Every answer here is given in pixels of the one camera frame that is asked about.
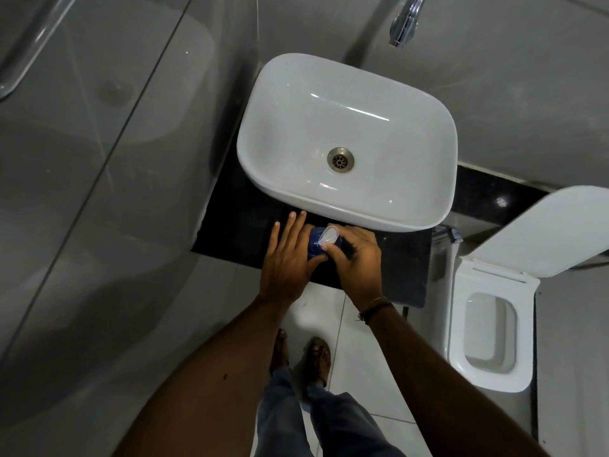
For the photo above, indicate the person's right hand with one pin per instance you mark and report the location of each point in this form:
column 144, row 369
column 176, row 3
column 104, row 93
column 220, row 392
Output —
column 359, row 268

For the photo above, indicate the person's left hand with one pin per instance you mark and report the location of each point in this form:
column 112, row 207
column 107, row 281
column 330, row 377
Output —
column 284, row 266

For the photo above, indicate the person's left thumb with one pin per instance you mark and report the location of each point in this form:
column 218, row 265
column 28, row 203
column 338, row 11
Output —
column 318, row 260

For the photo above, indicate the person's left little finger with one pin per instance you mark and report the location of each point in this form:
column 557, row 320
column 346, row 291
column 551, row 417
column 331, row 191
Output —
column 274, row 235

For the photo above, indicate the person's right thumb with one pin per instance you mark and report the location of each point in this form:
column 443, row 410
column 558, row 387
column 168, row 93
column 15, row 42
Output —
column 333, row 256

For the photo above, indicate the person's left middle finger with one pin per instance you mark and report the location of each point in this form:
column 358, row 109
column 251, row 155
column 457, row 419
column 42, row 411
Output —
column 300, row 230

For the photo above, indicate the blue bottle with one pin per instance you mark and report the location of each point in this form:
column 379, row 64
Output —
column 314, row 245

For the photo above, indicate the white bottle cap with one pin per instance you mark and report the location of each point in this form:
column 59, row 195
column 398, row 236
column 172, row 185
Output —
column 329, row 234

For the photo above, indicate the person's right forearm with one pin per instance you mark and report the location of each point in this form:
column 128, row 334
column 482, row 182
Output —
column 437, row 380

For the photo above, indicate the person's left forearm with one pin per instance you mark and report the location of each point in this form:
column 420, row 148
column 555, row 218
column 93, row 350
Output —
column 204, row 380

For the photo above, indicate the metal sink drain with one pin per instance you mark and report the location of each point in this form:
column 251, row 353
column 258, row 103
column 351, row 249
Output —
column 340, row 160

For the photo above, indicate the person's left sandal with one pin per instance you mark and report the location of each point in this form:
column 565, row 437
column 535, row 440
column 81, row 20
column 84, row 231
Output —
column 279, row 352

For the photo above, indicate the person's sandal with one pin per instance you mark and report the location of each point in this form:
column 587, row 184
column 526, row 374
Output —
column 279, row 352
column 318, row 361

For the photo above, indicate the person's right sandal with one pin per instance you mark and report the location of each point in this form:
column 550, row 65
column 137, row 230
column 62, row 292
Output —
column 318, row 361

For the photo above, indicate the white ceramic sink basin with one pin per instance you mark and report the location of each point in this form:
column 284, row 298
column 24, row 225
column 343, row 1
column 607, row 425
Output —
column 380, row 137

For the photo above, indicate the person's left leg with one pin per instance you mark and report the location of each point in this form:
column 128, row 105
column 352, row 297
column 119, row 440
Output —
column 280, row 418

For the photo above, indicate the person's leg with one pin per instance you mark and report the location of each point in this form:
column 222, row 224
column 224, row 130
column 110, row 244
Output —
column 280, row 418
column 347, row 423

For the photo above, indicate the person's right leg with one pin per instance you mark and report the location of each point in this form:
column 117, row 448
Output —
column 347, row 423

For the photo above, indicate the white toilet bowl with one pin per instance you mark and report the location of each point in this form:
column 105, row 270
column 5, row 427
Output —
column 490, row 328

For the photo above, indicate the white toilet seat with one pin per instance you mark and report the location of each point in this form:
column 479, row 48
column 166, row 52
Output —
column 523, row 337

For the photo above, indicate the white toilet lid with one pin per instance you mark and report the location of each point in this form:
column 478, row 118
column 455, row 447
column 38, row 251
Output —
column 542, row 233

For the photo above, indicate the glass shower panel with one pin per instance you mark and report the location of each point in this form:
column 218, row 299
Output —
column 71, row 161

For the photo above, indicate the chrome faucet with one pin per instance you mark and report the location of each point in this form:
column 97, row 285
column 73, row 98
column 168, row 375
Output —
column 407, row 21

